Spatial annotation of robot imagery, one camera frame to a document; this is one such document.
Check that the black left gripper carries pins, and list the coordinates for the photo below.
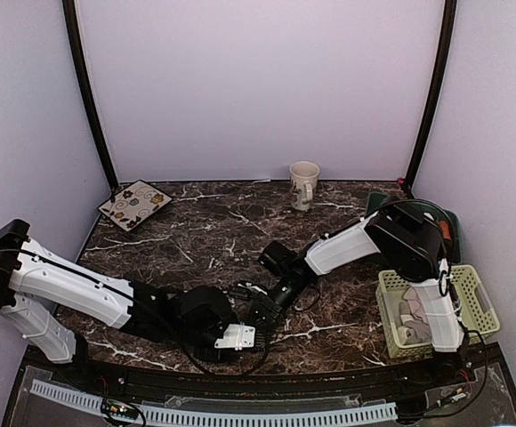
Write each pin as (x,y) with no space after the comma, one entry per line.
(216,357)

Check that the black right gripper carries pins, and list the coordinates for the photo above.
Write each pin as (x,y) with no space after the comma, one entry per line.
(269,310)

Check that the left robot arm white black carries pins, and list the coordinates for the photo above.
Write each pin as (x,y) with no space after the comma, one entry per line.
(29,273)

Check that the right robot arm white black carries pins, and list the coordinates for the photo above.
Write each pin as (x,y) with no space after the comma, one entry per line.
(411,242)

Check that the cream ceramic mug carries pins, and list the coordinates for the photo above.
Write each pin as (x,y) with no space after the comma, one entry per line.
(303,183)

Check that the light green perforated basket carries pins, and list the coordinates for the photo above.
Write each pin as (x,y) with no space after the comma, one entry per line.
(447,320)

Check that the pink cloth in basket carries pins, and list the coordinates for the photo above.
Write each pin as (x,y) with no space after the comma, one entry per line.
(413,300)

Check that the grey cloth in basket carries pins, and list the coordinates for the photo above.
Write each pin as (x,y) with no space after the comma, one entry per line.
(412,330)

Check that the floral square ceramic plate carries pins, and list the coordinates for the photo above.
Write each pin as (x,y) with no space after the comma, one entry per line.
(133,205)

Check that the dark green divided organizer tray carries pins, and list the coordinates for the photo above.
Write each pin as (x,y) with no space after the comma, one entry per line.
(447,220)

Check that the orange rolled item in tray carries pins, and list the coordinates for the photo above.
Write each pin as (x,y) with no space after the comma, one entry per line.
(444,226)

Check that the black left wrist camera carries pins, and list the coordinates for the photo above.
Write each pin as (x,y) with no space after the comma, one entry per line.
(205,307)

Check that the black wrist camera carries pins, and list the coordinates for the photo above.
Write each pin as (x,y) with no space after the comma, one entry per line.
(277,258)
(205,307)

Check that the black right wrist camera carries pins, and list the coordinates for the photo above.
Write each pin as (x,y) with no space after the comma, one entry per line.
(277,258)

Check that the grey slotted cable duct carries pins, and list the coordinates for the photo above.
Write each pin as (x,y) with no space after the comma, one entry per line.
(187,411)

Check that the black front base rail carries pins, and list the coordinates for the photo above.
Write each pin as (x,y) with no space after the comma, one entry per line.
(135,379)

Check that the left black frame post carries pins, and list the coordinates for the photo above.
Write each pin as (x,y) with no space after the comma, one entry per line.
(76,47)

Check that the black frame post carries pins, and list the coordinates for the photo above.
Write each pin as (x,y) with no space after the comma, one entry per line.
(76,47)
(432,100)

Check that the right black frame post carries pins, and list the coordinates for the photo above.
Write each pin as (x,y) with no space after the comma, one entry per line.
(432,100)

